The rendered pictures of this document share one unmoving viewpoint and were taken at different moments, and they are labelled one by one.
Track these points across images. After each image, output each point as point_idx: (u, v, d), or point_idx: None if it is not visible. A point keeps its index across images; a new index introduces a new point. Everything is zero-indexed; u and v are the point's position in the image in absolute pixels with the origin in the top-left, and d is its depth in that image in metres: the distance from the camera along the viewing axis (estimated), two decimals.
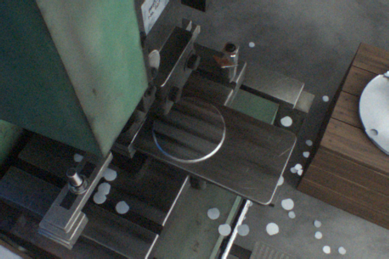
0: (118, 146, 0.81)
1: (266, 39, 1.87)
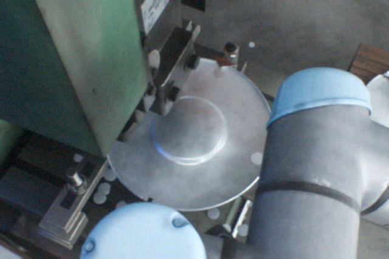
0: None
1: (266, 39, 1.87)
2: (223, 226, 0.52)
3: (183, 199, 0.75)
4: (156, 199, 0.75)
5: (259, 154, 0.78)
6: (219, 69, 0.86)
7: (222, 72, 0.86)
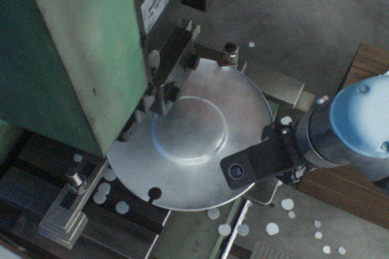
0: None
1: (266, 39, 1.87)
2: (230, 186, 0.63)
3: None
4: (216, 68, 0.86)
5: None
6: None
7: None
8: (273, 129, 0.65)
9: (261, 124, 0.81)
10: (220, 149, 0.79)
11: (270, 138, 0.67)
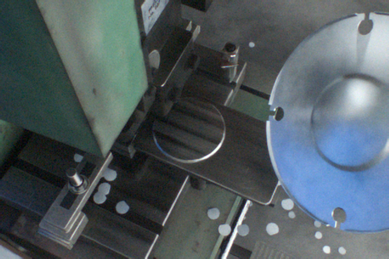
0: (118, 146, 0.81)
1: (266, 39, 1.87)
2: None
3: (279, 145, 0.73)
4: None
5: None
6: None
7: None
8: None
9: (323, 41, 0.68)
10: (367, 74, 0.62)
11: None
